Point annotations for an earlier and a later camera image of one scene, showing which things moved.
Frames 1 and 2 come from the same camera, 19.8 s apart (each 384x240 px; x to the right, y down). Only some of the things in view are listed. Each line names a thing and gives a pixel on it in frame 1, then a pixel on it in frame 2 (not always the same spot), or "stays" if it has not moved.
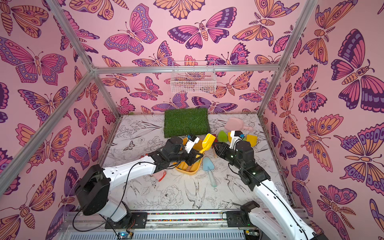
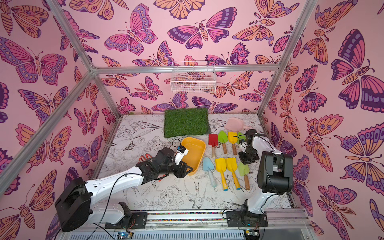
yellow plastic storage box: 183,168 stays
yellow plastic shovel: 207,143 → 221,166
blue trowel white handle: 208,165 stays
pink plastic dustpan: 236,124 stays
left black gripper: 192,156 → 182,169
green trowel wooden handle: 222,137 stays
